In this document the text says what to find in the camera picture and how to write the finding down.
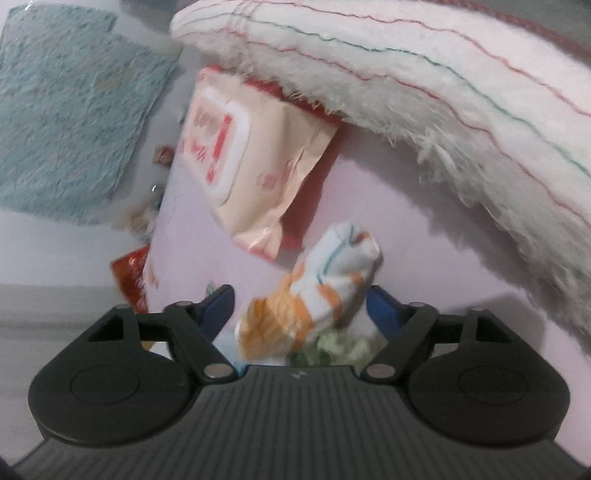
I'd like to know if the pink wet wipes pack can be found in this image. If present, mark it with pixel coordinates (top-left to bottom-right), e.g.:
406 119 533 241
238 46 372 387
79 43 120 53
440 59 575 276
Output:
177 66 343 265

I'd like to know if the rolled white fuzzy blanket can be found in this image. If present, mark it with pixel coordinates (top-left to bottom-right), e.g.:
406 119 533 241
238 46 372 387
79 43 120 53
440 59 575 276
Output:
169 0 591 346

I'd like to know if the orange striped cloth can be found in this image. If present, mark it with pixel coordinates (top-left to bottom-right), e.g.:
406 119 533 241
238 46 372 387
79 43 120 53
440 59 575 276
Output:
235 222 385 368

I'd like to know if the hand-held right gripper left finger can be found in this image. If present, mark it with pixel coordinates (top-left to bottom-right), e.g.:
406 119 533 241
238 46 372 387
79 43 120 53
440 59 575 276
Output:
88 284 237 383

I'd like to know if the red bag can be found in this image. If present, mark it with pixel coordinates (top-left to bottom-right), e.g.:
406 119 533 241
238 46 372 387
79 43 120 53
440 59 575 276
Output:
109 244 151 315

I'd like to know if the blue floral wall cloth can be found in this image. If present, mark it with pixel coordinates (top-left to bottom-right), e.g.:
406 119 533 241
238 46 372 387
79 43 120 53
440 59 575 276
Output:
0 4 182 225

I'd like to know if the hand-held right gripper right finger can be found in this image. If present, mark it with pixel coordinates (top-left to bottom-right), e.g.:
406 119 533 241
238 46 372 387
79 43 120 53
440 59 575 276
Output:
361 285 513 382

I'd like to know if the green patterned cloth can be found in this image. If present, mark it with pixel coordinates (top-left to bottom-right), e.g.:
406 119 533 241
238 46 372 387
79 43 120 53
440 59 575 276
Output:
288 329 387 368

